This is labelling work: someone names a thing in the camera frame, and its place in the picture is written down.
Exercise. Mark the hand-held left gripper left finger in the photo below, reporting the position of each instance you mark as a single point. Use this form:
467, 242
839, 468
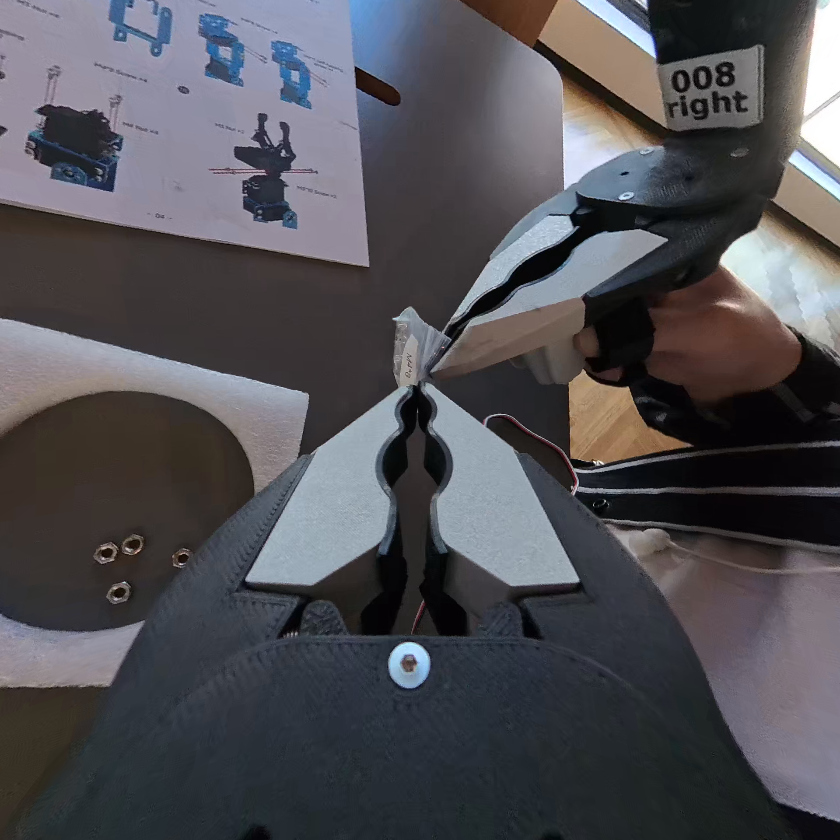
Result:
321, 525

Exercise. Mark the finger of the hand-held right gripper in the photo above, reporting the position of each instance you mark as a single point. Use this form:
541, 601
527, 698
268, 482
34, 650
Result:
518, 249
544, 315

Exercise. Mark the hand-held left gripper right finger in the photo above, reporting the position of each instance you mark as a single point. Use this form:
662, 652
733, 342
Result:
505, 525

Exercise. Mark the clear bag of short screws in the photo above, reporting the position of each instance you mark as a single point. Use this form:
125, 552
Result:
410, 348

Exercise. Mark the person's right forearm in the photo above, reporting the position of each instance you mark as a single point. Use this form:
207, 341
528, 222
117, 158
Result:
787, 407

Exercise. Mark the dark desk with wooden edge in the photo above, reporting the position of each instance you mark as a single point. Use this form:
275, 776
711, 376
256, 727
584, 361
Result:
459, 164

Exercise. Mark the person's right hand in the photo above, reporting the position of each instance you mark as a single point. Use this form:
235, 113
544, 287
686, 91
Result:
722, 341

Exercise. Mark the silver hex nut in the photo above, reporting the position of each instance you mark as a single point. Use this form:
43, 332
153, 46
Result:
132, 543
105, 552
182, 558
118, 592

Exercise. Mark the white foam square with hole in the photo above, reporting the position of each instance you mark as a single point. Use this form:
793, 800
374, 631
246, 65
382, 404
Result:
131, 367

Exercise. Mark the person's striped black shirt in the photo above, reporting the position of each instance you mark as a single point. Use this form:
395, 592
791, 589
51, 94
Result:
722, 656

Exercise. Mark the open instruction booklet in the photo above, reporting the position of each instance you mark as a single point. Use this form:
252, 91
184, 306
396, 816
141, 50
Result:
164, 98

